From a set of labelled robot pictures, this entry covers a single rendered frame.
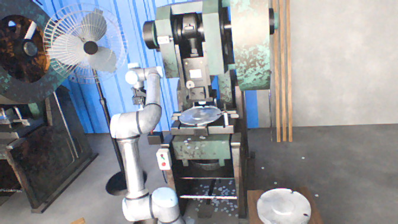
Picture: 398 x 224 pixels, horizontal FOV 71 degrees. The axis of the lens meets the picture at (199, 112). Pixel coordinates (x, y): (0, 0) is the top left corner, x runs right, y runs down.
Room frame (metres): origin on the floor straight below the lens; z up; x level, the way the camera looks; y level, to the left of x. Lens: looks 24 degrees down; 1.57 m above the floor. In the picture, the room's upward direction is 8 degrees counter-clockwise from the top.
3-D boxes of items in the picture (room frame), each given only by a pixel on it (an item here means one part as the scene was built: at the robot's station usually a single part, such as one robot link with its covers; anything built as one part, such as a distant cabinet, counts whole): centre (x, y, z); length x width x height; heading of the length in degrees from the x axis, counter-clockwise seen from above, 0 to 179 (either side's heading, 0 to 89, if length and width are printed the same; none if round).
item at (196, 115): (1.76, 0.00, 0.78); 0.29 x 0.29 x 0.01
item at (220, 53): (2.02, -0.06, 0.83); 0.79 x 0.43 x 1.34; 166
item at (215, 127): (1.88, -0.03, 0.68); 0.45 x 0.30 x 0.06; 76
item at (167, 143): (2.08, 0.20, 0.45); 0.92 x 0.12 x 0.90; 166
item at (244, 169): (1.95, -0.32, 0.45); 0.92 x 0.12 x 0.90; 166
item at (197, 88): (1.84, -0.02, 1.04); 0.17 x 0.15 x 0.30; 166
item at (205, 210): (1.75, 0.00, 0.14); 0.59 x 0.10 x 0.05; 166
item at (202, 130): (1.71, 0.01, 0.72); 0.25 x 0.14 x 0.14; 166
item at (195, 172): (1.89, -0.03, 0.31); 0.43 x 0.42 x 0.01; 76
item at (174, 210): (1.12, 0.24, 0.62); 0.13 x 0.12 x 0.14; 90
